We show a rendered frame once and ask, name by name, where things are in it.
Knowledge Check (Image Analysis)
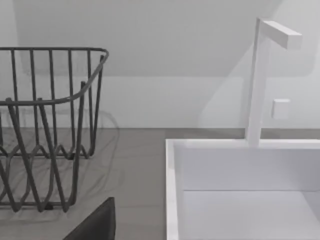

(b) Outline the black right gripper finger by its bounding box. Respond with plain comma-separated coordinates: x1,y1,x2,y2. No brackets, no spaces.
62,196,116,240

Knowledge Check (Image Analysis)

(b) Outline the white sink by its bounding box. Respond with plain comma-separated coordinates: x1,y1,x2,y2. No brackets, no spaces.
165,138,320,240

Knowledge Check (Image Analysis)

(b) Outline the tall white tap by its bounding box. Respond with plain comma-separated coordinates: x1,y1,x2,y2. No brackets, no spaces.
245,17,303,147

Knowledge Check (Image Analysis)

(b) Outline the grey wire dish rack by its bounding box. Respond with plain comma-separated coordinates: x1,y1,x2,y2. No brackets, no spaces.
0,46,110,213

